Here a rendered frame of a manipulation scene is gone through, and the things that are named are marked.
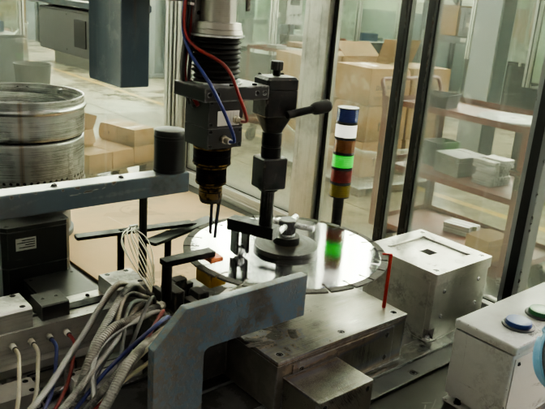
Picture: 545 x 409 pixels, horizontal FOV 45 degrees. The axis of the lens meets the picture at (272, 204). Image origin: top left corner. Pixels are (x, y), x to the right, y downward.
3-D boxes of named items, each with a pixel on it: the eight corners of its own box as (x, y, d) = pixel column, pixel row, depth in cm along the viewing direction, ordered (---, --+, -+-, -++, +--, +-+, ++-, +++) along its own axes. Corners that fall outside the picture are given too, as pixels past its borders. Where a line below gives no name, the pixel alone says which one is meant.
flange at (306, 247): (292, 266, 108) (293, 251, 107) (240, 247, 114) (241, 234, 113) (329, 249, 116) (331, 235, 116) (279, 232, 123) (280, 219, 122)
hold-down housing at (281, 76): (275, 183, 109) (285, 58, 103) (290, 192, 105) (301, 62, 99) (245, 186, 106) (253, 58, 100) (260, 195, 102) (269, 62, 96)
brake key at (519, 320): (512, 322, 108) (514, 311, 108) (534, 333, 105) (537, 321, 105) (499, 329, 106) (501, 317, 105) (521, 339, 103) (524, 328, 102)
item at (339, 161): (341, 163, 143) (343, 149, 142) (357, 168, 140) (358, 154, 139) (327, 165, 140) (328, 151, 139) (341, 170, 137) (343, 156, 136)
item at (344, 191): (338, 191, 145) (340, 178, 144) (354, 197, 141) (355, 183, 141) (323, 194, 142) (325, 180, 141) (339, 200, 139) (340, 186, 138)
